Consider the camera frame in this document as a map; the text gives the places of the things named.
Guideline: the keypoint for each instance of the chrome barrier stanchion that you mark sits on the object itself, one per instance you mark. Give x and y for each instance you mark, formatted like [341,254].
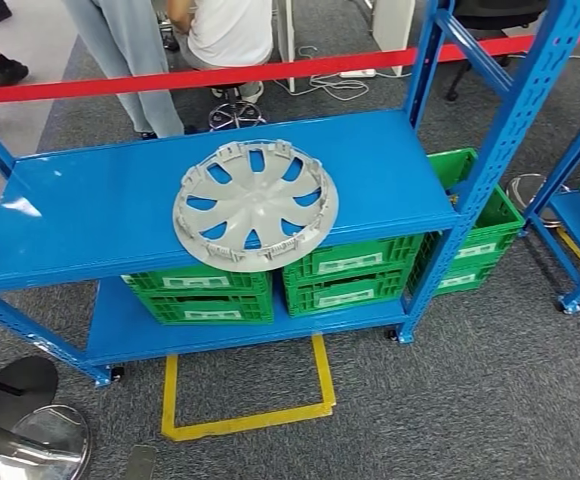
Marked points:
[45,444]

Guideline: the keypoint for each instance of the white power strip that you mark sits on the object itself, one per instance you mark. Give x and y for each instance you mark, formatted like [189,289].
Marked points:
[357,73]

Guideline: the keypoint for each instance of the red barrier belt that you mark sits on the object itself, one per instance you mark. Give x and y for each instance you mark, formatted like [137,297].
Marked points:
[220,74]

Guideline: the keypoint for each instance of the grey floor plate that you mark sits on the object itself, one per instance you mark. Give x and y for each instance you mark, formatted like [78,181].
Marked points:
[139,464]

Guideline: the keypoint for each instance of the black office chair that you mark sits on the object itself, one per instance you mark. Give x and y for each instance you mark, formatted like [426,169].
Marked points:
[500,13]

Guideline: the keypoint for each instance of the chrome stool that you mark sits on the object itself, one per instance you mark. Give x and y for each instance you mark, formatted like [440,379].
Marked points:
[235,114]

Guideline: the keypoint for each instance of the green plastic crate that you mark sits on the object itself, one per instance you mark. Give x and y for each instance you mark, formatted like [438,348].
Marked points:
[495,218]
[482,273]
[395,281]
[195,273]
[395,248]
[170,308]

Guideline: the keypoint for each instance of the grey plastic wheel cover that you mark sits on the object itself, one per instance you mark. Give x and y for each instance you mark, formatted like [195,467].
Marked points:
[265,212]

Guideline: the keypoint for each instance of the chrome stanchion base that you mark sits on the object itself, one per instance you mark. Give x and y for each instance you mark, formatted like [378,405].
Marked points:
[520,192]

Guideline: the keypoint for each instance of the seated person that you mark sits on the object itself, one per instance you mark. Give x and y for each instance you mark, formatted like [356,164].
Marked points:
[230,26]

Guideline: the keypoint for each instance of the white desk panel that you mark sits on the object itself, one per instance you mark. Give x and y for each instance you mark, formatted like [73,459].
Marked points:
[393,26]
[285,40]

